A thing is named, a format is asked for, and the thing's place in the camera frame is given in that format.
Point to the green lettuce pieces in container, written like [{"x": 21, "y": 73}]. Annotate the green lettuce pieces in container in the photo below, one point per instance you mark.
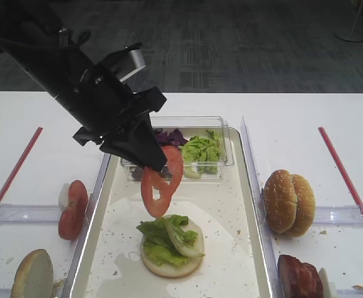
[{"x": 201, "y": 149}]

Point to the clear plastic container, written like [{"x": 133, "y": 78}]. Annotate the clear plastic container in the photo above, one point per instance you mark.
[{"x": 191, "y": 126}]

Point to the white pusher block right lower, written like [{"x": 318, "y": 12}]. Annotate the white pusher block right lower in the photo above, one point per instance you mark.
[{"x": 329, "y": 288}]

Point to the sesame bun left one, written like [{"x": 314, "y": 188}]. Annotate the sesame bun left one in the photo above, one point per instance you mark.
[{"x": 280, "y": 201}]

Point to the clear divider rail left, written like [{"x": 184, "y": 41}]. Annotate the clear divider rail left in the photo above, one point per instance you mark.
[{"x": 87, "y": 208}]

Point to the bottom bun on tray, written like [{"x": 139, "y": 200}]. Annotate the bottom bun on tray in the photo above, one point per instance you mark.
[{"x": 197, "y": 236}]

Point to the sesame bun one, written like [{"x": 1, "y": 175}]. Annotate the sesame bun one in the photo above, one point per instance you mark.
[
  {"x": 280, "y": 201},
  {"x": 306, "y": 206}
]

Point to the white metal tray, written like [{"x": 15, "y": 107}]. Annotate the white metal tray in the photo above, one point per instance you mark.
[{"x": 111, "y": 265}]

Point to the sesame bun right one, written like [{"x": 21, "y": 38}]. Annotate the sesame bun right one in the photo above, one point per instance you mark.
[{"x": 306, "y": 206}]

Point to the white stand base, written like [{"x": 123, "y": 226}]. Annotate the white stand base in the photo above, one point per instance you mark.
[{"x": 355, "y": 33}]

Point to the lettuce leaf on bun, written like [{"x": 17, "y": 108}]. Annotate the lettuce leaf on bun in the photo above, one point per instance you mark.
[{"x": 166, "y": 239}]

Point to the red strip left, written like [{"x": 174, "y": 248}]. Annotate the red strip left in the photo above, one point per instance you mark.
[{"x": 20, "y": 162}]

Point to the red strip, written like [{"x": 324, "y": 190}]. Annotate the red strip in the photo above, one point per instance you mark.
[
  {"x": 20, "y": 162},
  {"x": 341, "y": 168}
]

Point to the clear cross rail right upper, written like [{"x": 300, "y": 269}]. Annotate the clear cross rail right upper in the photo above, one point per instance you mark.
[{"x": 345, "y": 216}]

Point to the clear cross rail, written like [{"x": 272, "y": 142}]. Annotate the clear cross rail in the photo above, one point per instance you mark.
[
  {"x": 345, "y": 216},
  {"x": 29, "y": 214}
]

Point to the white pusher block left upper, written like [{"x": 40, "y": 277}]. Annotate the white pusher block left upper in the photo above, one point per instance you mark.
[{"x": 63, "y": 196}]

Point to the red strip right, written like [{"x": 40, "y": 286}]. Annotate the red strip right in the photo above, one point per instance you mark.
[{"x": 341, "y": 168}]

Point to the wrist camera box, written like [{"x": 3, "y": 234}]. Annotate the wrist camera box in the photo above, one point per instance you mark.
[{"x": 125, "y": 63}]

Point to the white pusher block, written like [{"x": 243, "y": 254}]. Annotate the white pusher block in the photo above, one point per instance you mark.
[
  {"x": 63, "y": 196},
  {"x": 329, "y": 288}
]

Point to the purple cabbage pieces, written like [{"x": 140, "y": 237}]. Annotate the purple cabbage pieces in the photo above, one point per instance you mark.
[{"x": 174, "y": 138}]

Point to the sliced bun half left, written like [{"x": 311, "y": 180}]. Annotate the sliced bun half left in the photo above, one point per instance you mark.
[{"x": 34, "y": 276}]

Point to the clear cross rail left upper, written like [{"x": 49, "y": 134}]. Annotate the clear cross rail left upper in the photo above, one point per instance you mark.
[{"x": 29, "y": 214}]

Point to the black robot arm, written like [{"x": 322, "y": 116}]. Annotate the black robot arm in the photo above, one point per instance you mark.
[{"x": 35, "y": 37}]

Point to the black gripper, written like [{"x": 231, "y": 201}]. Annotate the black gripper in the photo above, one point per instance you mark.
[{"x": 101, "y": 102}]

